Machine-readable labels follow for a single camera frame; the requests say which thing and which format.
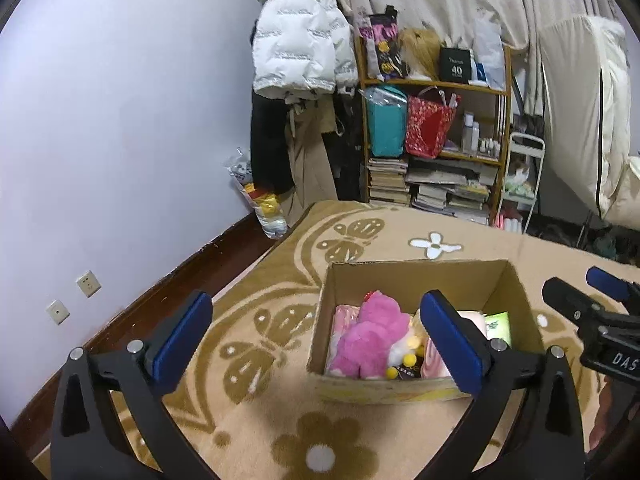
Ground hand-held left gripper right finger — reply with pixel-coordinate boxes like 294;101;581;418
415;290;586;480

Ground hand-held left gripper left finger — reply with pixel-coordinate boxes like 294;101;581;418
50;290;213;480

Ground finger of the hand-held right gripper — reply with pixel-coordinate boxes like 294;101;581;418
542;276;608;333
586;266;640;313

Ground pink swirl roll plush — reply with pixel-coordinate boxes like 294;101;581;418
420;310;488;378

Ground green tissue pack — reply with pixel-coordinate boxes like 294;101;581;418
482;311;513;348

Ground yellow white plush duck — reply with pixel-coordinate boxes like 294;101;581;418
385;316;433;380

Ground pink plush toy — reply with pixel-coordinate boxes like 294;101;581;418
327;290;416;378

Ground printed cardboard box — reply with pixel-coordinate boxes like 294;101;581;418
306;259;546;406

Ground pink tissue pack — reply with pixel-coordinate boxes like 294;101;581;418
332;304;363;346

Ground person's right hand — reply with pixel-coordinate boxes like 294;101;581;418
587;384;616;454

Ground white metal cart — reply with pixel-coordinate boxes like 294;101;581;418
500;132;546;233

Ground beige butterfly patterned rug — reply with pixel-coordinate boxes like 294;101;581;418
30;200;640;480

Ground clear plastic water bottle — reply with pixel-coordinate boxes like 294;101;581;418
255;190;289;240

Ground stack of books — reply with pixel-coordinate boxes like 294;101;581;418
367;157;410;205
407;157;498;225

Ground white bedding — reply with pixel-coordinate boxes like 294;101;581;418
537;15;640;221

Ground wooden shelf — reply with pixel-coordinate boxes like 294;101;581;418
356;35;513;226

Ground black hanging clothes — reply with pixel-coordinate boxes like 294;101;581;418
330;92;369;203
250;94;296;196

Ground red patterned bag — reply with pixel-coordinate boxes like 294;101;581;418
405;87;458;160

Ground beige hanging coat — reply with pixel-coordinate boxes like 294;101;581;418
285;95;341;223

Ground teal bag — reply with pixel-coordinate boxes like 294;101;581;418
365;86;408;157

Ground white plastic bag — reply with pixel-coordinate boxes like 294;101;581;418
472;20;506;91

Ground black box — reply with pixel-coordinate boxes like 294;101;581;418
439;46;473;85

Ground blond wig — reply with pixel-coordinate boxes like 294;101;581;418
398;27;441;81

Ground purple patterned black pouch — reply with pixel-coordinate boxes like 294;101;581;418
359;7;401;81

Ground white puffer jacket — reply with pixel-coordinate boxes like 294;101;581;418
251;0;358;100

